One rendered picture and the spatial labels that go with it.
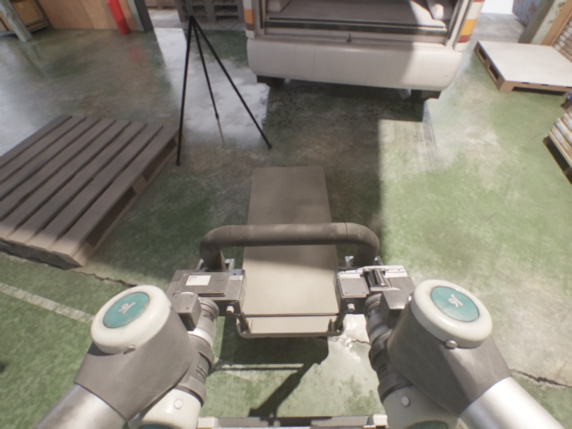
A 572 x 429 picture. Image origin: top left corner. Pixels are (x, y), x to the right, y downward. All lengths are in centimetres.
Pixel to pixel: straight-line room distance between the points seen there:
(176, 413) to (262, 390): 78
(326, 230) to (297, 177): 94
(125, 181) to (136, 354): 152
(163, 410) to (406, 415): 28
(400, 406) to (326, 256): 77
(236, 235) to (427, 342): 32
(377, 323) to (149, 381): 31
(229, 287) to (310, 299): 55
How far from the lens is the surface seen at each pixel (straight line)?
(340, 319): 90
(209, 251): 51
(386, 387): 41
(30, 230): 185
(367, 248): 51
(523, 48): 425
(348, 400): 116
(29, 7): 652
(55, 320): 159
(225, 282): 50
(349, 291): 49
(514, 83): 331
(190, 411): 40
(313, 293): 102
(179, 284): 52
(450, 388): 34
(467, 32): 216
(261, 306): 101
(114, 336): 33
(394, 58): 205
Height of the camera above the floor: 114
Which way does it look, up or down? 50 degrees down
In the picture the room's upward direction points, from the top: 2 degrees counter-clockwise
